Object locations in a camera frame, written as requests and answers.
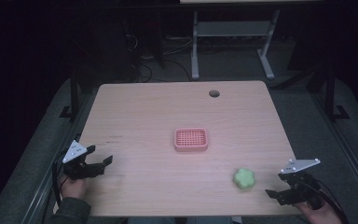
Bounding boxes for white metal stand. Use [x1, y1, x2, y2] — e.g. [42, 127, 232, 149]
[190, 8, 282, 80]

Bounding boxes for green flower-shaped soap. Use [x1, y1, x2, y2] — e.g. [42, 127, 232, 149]
[232, 167, 257, 191]

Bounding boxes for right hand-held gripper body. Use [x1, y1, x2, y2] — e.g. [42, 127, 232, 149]
[278, 158, 324, 210]

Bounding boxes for pink soap dish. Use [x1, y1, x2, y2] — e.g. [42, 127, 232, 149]
[173, 127, 209, 153]

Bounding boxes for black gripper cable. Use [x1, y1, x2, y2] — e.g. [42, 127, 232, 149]
[306, 179, 351, 224]
[51, 150, 68, 207]

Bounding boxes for person's right hand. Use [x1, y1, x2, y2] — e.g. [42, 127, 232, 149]
[294, 200, 343, 224]

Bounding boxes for floor cables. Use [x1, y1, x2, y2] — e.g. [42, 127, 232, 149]
[122, 32, 194, 83]

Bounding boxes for person's left hand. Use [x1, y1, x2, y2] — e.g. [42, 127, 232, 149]
[59, 175, 87, 201]

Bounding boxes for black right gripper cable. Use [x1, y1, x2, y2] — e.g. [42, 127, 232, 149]
[306, 179, 351, 224]

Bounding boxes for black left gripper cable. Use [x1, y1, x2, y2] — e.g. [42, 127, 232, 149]
[51, 150, 68, 207]

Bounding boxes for black metal stand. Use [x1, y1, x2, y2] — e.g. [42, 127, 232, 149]
[59, 69, 82, 120]
[321, 66, 351, 121]

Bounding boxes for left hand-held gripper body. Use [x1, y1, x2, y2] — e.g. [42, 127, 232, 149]
[62, 139, 96, 181]

